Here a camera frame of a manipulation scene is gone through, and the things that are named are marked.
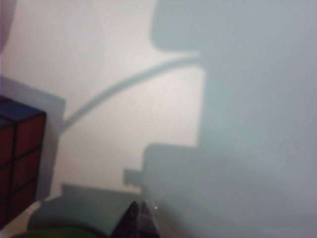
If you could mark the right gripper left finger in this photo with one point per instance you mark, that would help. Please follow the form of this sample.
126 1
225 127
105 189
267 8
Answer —
130 223

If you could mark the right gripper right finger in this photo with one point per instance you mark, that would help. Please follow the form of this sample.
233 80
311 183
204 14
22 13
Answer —
147 223

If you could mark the green apple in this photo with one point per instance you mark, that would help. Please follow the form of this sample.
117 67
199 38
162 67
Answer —
49 234

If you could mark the Rubik's cube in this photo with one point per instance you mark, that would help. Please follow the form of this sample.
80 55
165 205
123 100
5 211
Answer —
22 148

